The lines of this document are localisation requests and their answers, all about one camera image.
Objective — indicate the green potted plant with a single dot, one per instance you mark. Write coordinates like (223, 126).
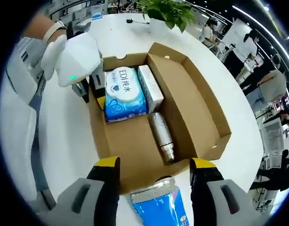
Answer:
(168, 11)

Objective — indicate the person's left hand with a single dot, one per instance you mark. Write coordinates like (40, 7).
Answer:
(52, 58)

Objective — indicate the blue wet wipes soft item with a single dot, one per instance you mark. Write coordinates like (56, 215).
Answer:
(123, 94)

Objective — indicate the silver cylinder bottle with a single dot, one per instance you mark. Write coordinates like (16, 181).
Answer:
(159, 131)

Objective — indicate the brown cardboard shoe box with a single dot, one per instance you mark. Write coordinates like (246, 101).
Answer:
(194, 99)

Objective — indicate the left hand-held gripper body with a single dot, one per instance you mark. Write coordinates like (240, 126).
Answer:
(78, 56)

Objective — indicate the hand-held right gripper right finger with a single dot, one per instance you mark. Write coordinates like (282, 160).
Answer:
(241, 204)

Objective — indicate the white carton with green stripe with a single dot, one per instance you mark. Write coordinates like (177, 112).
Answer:
(150, 87)

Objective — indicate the blue white box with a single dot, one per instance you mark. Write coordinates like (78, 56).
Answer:
(97, 16)

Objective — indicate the white wristband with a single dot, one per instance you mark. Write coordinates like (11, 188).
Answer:
(53, 29)

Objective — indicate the white standing board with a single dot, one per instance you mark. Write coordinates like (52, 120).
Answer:
(237, 27)

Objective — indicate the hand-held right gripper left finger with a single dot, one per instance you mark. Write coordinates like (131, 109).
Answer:
(66, 207)

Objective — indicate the blue foil pouch soft item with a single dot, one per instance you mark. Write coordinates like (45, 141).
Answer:
(156, 207)

